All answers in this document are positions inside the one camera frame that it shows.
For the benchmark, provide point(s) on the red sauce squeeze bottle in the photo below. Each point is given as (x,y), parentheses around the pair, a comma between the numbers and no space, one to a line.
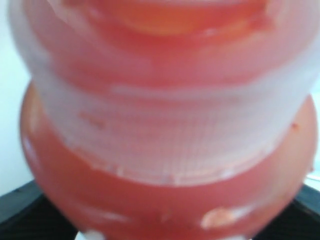
(168,119)

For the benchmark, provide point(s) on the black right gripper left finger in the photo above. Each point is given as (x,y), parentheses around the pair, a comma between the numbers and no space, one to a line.
(26,214)

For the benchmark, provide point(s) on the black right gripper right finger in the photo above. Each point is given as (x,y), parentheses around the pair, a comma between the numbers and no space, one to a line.
(300,220)

